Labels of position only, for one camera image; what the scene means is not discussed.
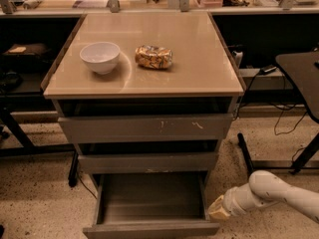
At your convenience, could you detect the crumpled gold snack bag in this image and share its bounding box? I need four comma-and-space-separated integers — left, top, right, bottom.
135, 45, 172, 70

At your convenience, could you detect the grey top drawer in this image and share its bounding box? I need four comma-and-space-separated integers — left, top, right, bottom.
59, 114, 232, 143

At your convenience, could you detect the black floor bar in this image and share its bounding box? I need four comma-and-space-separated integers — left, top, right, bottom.
68, 152, 78, 187
237, 133, 254, 176

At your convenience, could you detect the black power adapter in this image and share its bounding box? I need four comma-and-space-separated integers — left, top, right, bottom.
259, 65, 277, 75

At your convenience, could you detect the white ceramic bowl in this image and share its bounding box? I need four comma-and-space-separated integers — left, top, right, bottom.
80, 42, 121, 75

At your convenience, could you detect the grey bottom drawer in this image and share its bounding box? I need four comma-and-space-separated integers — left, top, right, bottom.
83, 172, 219, 239

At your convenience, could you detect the black round side table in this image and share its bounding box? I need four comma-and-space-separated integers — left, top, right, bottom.
275, 52, 319, 122

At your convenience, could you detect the grey middle drawer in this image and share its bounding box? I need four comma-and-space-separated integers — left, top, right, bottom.
79, 152, 218, 174

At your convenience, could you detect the grey drawer cabinet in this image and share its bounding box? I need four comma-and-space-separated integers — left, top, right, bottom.
40, 11, 247, 191

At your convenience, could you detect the black floor bar right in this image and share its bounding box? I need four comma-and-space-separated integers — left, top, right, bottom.
237, 133, 254, 176

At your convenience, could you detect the black table leg left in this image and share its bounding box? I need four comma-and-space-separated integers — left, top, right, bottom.
0, 106, 34, 148

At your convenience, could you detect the black floor bar left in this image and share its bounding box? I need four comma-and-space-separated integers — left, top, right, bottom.
68, 152, 78, 187

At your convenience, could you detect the grey drawer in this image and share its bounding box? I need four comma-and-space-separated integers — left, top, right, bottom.
79, 152, 218, 174
59, 114, 232, 143
83, 172, 219, 239

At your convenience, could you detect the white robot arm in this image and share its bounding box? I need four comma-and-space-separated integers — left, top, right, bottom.
207, 170, 319, 223

